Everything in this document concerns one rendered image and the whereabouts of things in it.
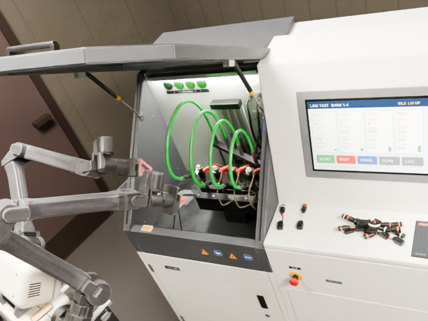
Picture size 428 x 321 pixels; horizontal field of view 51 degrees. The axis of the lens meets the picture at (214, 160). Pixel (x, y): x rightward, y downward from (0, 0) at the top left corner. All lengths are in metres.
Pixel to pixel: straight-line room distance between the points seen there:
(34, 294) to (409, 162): 1.32
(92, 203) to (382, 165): 1.00
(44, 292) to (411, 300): 1.27
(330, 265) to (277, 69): 0.74
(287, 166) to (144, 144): 0.73
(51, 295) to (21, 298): 0.10
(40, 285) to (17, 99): 1.83
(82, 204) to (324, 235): 0.88
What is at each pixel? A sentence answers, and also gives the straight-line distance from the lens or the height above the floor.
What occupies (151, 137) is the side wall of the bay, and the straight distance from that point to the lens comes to 2.20.
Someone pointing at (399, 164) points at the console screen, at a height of 1.18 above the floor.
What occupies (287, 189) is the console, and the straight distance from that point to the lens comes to 1.84.
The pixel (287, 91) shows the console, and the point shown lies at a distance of 1.65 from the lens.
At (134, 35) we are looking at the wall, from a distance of 3.76.
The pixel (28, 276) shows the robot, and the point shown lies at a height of 1.36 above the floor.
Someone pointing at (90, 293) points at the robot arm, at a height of 1.27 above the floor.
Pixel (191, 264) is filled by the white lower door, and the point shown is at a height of 0.76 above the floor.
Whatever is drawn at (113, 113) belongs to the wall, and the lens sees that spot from 3.68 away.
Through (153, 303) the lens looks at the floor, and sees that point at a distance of 3.06.
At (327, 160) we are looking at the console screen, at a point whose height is 1.18.
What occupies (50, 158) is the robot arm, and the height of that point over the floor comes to 1.48.
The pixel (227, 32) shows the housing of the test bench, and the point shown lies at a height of 1.50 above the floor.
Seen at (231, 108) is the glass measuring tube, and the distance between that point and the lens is 2.01.
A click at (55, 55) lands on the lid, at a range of 1.18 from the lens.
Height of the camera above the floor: 2.30
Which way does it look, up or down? 36 degrees down
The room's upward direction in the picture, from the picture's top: 21 degrees counter-clockwise
